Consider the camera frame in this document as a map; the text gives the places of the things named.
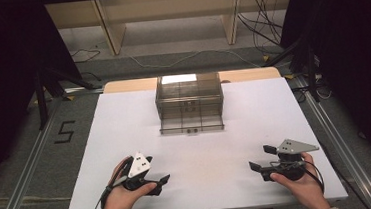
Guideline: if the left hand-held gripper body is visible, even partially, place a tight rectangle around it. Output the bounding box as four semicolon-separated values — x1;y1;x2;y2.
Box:
118;150;157;194

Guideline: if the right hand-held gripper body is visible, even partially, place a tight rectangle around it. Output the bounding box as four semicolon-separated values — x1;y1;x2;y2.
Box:
258;135;323;185

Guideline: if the clear brown drawer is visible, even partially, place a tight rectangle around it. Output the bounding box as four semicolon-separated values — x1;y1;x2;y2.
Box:
157;112;226;137

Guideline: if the clear brown drawer cabinet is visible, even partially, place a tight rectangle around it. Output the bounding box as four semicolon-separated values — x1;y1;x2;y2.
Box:
152;71;227;123

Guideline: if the person's right hand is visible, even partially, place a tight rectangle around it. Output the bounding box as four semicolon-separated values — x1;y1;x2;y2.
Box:
268;150;332;209

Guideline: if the person's left hand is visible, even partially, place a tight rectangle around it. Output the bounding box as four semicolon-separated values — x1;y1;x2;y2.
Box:
97;154;161;209

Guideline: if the white table mat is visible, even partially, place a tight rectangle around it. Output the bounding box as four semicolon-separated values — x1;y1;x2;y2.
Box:
55;72;350;209

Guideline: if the black tripod stand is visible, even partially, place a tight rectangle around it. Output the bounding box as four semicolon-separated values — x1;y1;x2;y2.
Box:
31;61;102;131
261;33;322;108

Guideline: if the black curtain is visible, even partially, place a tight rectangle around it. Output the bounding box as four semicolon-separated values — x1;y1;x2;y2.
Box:
0;0;92;197
276;0;371;195

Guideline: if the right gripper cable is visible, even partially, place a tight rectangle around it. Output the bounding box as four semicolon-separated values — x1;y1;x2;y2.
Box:
301;158;326;195

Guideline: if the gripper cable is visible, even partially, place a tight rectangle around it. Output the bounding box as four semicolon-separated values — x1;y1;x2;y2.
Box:
90;156;138;209
301;158;326;195

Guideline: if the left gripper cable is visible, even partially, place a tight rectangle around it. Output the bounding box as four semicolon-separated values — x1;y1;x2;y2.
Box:
90;156;138;209

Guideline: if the aluminium floor rail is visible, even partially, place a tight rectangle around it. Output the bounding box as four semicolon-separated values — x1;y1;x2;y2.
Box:
292;69;371;209
0;85;114;209

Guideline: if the white floor cable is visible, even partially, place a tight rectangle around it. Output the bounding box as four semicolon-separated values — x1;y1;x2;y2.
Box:
129;45;263;79

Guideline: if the thin black floor cable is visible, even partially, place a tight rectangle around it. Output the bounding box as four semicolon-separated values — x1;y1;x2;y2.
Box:
70;47;103;64

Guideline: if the bundle of black cables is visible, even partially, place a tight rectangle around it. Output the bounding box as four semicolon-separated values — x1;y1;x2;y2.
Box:
235;0;288;58

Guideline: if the light wooden desk frame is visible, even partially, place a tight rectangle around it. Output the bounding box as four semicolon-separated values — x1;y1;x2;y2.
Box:
44;0;301;62

